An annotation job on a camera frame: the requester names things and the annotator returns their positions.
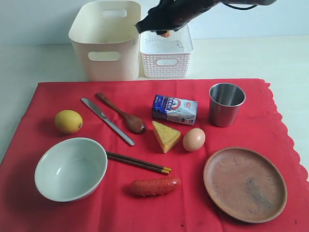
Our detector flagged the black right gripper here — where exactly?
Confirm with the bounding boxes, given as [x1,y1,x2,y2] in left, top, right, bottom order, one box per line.
[135,0,219,36]

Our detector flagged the yellow cheese wedge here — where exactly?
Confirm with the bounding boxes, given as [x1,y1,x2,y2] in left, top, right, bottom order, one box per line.
[152,121,181,153]

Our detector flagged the brown egg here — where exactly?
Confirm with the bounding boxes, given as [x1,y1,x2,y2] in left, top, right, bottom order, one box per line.
[183,128,206,152]

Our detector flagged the yellow lemon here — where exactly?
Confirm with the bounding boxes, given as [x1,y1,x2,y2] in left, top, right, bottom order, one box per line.
[54,110,83,134]

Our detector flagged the red sausage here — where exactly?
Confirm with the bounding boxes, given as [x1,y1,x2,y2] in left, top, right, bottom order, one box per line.
[129,177,182,197]

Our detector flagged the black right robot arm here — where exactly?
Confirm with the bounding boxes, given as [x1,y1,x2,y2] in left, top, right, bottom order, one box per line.
[135,0,275,35]

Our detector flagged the white perforated plastic basket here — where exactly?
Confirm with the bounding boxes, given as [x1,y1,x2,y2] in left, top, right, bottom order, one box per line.
[140,25,194,78]

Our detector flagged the cream plastic storage bin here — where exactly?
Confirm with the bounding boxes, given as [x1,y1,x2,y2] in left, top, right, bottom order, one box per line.
[69,0,141,81]

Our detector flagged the blue and white milk carton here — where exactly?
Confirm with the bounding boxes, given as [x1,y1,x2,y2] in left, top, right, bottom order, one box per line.
[152,95,198,126]

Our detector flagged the brown wooden spoon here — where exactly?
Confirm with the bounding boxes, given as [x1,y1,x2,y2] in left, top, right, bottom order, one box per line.
[96,92,146,134]

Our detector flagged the stainless steel cup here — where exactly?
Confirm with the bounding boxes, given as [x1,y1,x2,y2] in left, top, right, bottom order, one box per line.
[209,83,246,128]

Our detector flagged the stainless steel table knife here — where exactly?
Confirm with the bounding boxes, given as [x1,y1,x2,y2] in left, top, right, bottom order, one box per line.
[81,98,135,146]

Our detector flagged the upper dark wooden chopstick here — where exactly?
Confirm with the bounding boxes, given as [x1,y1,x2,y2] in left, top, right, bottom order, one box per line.
[107,152,172,172]

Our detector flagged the dark wooden chopstick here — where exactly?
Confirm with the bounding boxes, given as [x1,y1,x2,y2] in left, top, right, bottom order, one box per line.
[107,155,169,175]
[107,152,172,172]

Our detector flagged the red tablecloth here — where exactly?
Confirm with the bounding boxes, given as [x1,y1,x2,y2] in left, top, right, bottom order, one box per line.
[0,79,309,232]

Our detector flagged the lower dark wooden chopstick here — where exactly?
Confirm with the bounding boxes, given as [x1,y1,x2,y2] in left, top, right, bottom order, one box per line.
[107,155,169,175]

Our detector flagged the pale green ceramic bowl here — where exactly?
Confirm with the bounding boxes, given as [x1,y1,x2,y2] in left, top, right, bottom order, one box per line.
[34,137,108,202]

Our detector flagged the round brown wooden plate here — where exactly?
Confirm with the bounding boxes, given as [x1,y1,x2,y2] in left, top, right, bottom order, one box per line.
[203,147,287,223]

